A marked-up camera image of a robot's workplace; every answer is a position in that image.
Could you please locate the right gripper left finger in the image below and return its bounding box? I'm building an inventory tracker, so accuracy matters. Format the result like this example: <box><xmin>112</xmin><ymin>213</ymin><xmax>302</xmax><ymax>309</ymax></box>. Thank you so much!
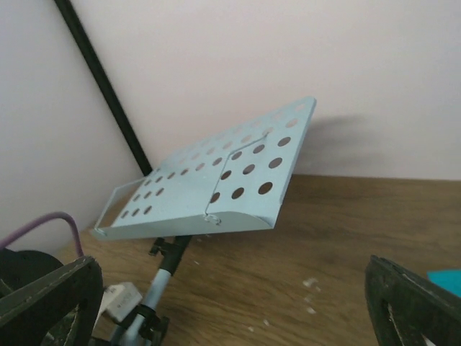
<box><xmin>1</xmin><ymin>256</ymin><xmax>104</xmax><ymax>345</ymax></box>

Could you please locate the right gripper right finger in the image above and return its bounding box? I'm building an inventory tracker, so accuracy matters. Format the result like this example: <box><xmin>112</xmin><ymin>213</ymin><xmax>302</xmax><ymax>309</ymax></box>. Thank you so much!
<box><xmin>364</xmin><ymin>255</ymin><xmax>460</xmax><ymax>345</ymax></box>

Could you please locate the blue sheet music page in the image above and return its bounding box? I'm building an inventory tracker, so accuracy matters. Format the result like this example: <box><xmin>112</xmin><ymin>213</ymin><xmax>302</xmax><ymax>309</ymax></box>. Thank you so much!
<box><xmin>427</xmin><ymin>270</ymin><xmax>460</xmax><ymax>295</ymax></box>

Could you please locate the light blue music stand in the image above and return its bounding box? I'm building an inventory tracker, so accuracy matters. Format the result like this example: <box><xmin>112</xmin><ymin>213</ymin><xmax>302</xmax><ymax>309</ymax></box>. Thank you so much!
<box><xmin>93</xmin><ymin>97</ymin><xmax>316</xmax><ymax>345</ymax></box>

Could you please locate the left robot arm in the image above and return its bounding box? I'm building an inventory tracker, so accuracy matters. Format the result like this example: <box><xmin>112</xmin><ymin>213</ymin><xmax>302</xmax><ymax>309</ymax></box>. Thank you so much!
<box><xmin>1</xmin><ymin>249</ymin><xmax>63</xmax><ymax>298</ymax></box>

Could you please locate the left black frame post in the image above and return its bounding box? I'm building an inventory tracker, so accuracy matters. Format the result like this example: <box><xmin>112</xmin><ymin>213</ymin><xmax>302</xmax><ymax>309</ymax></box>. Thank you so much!
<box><xmin>54</xmin><ymin>0</ymin><xmax>153</xmax><ymax>176</ymax></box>

